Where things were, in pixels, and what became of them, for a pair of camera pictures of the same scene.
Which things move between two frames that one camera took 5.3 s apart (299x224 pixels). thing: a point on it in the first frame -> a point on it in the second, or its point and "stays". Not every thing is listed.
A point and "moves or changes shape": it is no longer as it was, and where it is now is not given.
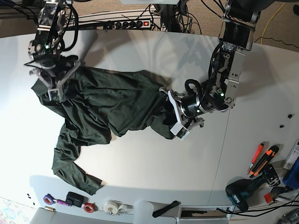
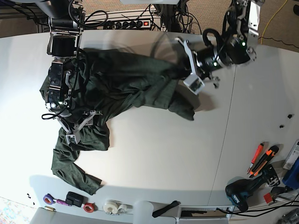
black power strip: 127,24 stays
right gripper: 186,108 -> 195,68
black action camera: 76,199 stays
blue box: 291,178 stays
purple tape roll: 49,199 stays
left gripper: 53,68 -> 88,121
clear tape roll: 112,206 stays
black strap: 162,210 stays
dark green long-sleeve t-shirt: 98,105 moves or changes shape
